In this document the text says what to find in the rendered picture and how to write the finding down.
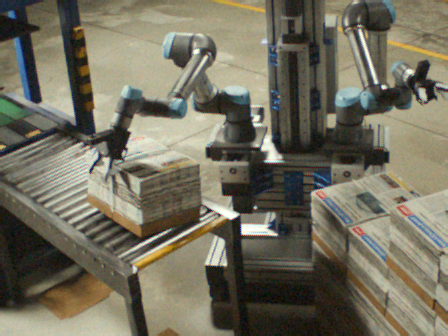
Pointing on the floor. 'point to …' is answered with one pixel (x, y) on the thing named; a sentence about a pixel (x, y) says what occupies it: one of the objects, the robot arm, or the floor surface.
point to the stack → (364, 260)
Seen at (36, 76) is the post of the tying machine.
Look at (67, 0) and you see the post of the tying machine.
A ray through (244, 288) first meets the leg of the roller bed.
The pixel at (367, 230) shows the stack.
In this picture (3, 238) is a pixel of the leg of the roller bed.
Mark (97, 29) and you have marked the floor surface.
